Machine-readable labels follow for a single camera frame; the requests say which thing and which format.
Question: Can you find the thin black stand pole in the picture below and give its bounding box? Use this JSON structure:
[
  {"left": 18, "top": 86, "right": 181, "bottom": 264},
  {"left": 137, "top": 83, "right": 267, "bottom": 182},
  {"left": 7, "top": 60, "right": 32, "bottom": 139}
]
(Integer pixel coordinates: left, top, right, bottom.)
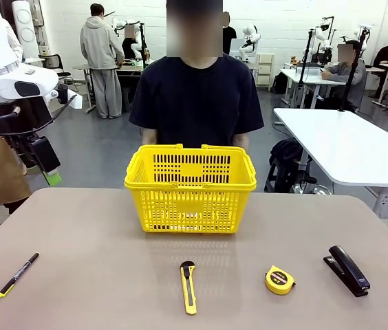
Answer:
[{"left": 298, "top": 29, "right": 316, "bottom": 89}]

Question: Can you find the person in navy t-shirt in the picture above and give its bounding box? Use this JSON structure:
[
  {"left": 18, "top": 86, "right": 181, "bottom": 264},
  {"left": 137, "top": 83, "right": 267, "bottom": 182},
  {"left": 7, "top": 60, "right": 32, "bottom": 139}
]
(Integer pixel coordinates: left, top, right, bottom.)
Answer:
[{"left": 129, "top": 0, "right": 266, "bottom": 147}]

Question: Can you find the large white table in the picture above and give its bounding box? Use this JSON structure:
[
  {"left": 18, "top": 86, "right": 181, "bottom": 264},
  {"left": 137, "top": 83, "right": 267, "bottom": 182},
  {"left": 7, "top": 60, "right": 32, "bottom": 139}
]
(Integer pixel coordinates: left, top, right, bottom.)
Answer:
[{"left": 272, "top": 107, "right": 388, "bottom": 219}]

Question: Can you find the person's right forearm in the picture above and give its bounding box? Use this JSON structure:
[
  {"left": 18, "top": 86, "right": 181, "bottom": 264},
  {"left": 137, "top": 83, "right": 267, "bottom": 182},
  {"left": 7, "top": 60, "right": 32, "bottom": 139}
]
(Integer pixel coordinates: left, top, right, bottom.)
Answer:
[{"left": 141, "top": 129, "right": 159, "bottom": 145}]

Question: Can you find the mannequin in orange trousers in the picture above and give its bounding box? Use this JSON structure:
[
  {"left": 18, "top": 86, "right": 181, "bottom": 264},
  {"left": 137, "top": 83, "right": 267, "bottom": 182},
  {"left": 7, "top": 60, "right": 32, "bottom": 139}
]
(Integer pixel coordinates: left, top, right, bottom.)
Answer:
[{"left": 4, "top": 19, "right": 30, "bottom": 177}]

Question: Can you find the black stapler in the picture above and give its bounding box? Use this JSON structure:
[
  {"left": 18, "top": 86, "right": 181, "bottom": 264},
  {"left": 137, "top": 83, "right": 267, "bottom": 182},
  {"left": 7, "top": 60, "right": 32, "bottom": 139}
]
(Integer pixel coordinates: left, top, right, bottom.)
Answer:
[{"left": 323, "top": 245, "right": 371, "bottom": 298}]

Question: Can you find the person's left forearm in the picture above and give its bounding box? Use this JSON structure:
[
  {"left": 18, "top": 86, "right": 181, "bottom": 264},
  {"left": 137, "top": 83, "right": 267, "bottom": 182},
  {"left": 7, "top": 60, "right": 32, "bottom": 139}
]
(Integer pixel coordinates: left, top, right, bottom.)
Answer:
[{"left": 232, "top": 133, "right": 250, "bottom": 151}]

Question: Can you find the yellow black utility knife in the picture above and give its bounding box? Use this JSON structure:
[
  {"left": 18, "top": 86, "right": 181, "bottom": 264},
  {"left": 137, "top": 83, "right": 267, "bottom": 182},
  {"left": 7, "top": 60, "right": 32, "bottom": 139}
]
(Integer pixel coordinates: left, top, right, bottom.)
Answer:
[{"left": 180, "top": 261, "right": 198, "bottom": 316}]

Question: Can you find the black and white background robot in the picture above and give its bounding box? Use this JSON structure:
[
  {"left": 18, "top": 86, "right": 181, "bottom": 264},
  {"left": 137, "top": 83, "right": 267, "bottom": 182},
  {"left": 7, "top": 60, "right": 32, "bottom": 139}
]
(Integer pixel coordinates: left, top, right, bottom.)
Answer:
[{"left": 135, "top": 22, "right": 147, "bottom": 61}]

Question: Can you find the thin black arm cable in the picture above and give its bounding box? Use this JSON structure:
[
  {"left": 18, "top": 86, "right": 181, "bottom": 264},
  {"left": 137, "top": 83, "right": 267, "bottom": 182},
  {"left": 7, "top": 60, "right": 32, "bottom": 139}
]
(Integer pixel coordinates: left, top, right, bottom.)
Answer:
[{"left": 0, "top": 95, "right": 78, "bottom": 138}]

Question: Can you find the black yellow-tipped highlighter pen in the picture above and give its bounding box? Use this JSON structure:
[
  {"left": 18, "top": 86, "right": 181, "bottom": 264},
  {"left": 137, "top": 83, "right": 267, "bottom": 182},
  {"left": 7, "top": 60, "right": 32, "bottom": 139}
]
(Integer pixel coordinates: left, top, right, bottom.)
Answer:
[{"left": 0, "top": 252, "right": 40, "bottom": 298}]

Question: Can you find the tall black camera pole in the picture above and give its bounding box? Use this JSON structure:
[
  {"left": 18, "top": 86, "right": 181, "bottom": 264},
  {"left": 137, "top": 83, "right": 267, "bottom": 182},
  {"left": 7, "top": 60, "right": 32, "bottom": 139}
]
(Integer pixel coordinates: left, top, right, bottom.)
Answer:
[{"left": 338, "top": 29, "right": 370, "bottom": 113}]

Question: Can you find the seated person in grey sweater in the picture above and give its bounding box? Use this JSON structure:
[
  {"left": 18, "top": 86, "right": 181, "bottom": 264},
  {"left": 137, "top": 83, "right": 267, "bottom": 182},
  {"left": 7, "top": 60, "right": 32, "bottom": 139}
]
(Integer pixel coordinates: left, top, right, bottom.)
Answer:
[{"left": 319, "top": 40, "right": 367, "bottom": 109}]

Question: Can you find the person in grey hoodie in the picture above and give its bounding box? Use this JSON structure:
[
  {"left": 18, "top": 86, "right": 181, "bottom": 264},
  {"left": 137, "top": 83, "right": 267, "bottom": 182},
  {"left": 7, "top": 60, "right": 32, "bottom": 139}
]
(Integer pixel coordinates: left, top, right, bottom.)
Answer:
[{"left": 79, "top": 3, "right": 125, "bottom": 120}]

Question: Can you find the background person in black shirt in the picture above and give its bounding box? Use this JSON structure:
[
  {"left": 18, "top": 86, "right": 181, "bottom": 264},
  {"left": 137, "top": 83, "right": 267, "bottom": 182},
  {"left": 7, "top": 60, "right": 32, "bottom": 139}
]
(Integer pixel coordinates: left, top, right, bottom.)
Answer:
[{"left": 222, "top": 12, "right": 238, "bottom": 56}]

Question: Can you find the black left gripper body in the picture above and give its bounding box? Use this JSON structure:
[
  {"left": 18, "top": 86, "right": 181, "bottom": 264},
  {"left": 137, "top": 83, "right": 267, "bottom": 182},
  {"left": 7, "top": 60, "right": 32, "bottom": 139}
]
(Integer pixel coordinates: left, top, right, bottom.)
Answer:
[{"left": 0, "top": 96, "right": 54, "bottom": 149}]

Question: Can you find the yellow tape measure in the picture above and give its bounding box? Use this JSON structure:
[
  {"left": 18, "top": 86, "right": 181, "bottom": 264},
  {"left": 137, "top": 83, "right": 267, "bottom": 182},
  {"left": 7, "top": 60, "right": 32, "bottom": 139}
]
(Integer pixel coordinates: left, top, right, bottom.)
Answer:
[{"left": 265, "top": 264, "right": 297, "bottom": 295}]

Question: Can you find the yellow plastic shopping basket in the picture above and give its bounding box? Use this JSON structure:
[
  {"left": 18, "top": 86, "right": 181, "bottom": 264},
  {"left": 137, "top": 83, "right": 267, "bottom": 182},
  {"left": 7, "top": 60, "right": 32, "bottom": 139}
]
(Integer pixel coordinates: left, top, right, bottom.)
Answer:
[{"left": 124, "top": 143, "right": 258, "bottom": 235}]

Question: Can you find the black stool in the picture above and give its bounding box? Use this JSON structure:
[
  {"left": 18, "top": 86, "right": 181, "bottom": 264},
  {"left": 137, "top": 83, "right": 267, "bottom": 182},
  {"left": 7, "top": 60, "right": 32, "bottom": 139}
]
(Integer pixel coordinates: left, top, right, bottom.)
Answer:
[{"left": 264, "top": 161, "right": 300, "bottom": 193}]

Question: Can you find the white drawer cabinet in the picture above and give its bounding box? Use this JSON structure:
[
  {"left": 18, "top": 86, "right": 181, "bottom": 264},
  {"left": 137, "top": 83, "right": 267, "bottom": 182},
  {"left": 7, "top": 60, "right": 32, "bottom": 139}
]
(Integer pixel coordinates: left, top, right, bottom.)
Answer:
[{"left": 255, "top": 53, "right": 275, "bottom": 92}]

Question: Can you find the white tower air conditioner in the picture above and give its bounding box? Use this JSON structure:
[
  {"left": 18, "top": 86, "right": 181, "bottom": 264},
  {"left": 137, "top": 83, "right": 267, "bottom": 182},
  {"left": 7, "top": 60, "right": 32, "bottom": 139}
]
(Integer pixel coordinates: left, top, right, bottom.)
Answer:
[{"left": 11, "top": 0, "right": 40, "bottom": 59}]

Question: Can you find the white background robot with camera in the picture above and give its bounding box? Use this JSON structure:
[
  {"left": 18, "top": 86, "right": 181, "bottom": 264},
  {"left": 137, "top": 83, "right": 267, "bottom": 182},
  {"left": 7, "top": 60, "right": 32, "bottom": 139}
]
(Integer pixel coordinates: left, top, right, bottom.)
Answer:
[{"left": 312, "top": 15, "right": 336, "bottom": 58}]

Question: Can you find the black office chair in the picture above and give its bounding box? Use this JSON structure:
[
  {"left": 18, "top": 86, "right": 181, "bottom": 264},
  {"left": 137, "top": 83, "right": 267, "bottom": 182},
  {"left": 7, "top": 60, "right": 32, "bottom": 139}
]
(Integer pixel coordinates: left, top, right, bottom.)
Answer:
[{"left": 38, "top": 54, "right": 75, "bottom": 91}]

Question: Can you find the seated black-haired background person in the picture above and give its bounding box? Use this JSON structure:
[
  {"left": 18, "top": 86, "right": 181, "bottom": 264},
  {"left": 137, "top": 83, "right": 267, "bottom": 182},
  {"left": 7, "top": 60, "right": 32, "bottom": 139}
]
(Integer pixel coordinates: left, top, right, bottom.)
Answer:
[{"left": 121, "top": 23, "right": 140, "bottom": 59}]

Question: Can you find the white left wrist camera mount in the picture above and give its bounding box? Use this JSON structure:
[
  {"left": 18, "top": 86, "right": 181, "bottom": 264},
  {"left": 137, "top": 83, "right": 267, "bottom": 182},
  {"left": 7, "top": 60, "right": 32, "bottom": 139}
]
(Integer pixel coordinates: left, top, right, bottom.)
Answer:
[{"left": 47, "top": 84, "right": 83, "bottom": 111}]

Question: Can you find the black backpack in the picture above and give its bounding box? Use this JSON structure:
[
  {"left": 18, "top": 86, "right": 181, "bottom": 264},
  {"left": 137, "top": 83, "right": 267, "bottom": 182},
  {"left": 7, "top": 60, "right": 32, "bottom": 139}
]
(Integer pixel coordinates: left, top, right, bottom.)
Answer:
[{"left": 268, "top": 137, "right": 305, "bottom": 173}]

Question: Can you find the white background desk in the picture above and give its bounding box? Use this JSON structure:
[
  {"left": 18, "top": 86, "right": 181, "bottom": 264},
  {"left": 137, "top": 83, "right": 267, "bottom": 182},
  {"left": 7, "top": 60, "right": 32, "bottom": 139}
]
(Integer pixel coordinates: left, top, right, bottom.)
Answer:
[{"left": 279, "top": 67, "right": 347, "bottom": 109}]

